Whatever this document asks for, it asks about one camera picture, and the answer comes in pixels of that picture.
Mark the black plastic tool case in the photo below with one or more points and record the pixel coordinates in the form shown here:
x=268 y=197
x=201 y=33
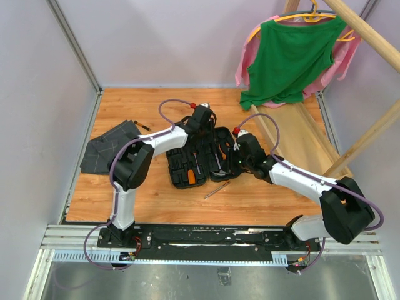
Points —
x=180 y=160

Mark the wooden rack frame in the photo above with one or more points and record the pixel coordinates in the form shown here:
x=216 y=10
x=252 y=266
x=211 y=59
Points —
x=364 y=109

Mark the yellow clothes hanger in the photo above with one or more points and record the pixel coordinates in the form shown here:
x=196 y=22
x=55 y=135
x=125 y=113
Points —
x=312 y=16

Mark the claw hammer black handle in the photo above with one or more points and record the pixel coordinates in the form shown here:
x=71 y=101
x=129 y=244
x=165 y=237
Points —
x=220 y=173

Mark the black-handled screwdriver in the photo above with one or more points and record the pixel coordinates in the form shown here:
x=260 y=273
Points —
x=197 y=162

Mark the wooden tray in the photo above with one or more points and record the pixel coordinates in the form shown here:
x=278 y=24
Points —
x=301 y=141

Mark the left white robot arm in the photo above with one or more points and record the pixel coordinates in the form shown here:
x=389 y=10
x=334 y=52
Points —
x=130 y=166

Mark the green sleeveless shirt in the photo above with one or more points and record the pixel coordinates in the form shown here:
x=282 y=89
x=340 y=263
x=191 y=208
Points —
x=289 y=59

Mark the orange-handled screwdriver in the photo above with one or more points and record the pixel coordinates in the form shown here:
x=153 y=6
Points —
x=191 y=177

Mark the silver metal file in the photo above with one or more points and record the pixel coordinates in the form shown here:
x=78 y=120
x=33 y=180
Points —
x=217 y=190

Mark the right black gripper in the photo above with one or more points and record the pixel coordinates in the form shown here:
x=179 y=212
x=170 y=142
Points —
x=237 y=149

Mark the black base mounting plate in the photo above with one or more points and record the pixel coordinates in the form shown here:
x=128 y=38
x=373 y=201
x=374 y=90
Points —
x=188 y=243

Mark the aluminium frame rail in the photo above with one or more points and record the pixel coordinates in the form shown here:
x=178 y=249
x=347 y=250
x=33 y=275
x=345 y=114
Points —
x=67 y=30

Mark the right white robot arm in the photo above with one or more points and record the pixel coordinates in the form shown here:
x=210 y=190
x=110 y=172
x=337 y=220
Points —
x=344 y=211

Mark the pink shirt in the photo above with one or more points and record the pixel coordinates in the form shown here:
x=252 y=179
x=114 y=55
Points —
x=343 y=53

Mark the grey checked cloth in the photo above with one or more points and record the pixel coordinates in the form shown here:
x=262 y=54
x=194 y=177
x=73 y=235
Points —
x=101 y=150

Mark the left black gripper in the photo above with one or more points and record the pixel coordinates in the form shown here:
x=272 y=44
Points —
x=210 y=137

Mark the orange-black pliers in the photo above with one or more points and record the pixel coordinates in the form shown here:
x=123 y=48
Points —
x=224 y=149

